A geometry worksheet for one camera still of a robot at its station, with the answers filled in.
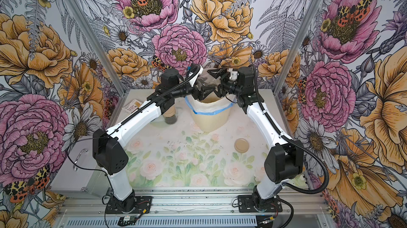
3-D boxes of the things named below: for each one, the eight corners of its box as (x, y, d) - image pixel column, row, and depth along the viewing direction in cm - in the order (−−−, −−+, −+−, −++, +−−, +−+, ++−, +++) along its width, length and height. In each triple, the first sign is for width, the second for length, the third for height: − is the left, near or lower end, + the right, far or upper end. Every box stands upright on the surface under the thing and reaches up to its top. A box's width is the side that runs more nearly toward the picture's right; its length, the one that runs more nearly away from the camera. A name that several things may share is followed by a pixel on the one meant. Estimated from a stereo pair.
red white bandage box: (125, 112, 113) (122, 107, 109) (136, 103, 119) (133, 98, 115) (133, 117, 110) (130, 112, 106) (144, 107, 116) (142, 102, 112)
